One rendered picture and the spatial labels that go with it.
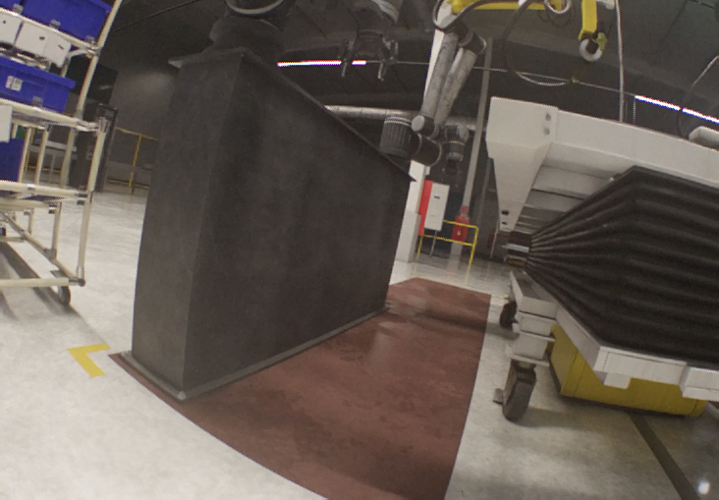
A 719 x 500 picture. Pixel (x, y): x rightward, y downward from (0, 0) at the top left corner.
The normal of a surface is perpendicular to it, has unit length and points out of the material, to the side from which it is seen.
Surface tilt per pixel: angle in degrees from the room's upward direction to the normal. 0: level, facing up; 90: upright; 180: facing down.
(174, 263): 90
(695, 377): 90
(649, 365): 90
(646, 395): 90
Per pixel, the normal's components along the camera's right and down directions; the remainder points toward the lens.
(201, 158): -0.36, -0.05
